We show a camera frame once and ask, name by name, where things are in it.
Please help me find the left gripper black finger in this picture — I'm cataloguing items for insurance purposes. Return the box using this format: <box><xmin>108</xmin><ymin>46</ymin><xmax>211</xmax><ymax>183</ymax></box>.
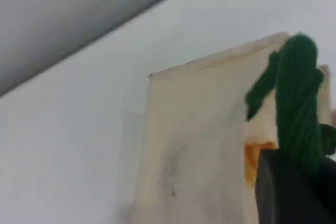
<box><xmin>256</xmin><ymin>150</ymin><xmax>313</xmax><ymax>224</ymax></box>
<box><xmin>312</xmin><ymin>155</ymin><xmax>336</xmax><ymax>224</ymax></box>

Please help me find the long ridged bread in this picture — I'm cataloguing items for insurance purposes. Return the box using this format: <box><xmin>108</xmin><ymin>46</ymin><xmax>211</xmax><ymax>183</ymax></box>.
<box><xmin>244</xmin><ymin>141</ymin><xmax>277</xmax><ymax>189</ymax></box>

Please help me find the green rope bag handle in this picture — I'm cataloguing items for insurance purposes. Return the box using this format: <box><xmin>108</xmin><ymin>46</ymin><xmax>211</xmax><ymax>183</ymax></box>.
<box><xmin>244</xmin><ymin>33</ymin><xmax>336</xmax><ymax>174</ymax></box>

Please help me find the white canvas bag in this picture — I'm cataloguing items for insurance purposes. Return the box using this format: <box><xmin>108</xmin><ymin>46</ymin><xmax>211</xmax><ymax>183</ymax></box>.
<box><xmin>132</xmin><ymin>31</ymin><xmax>332</xmax><ymax>224</ymax></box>

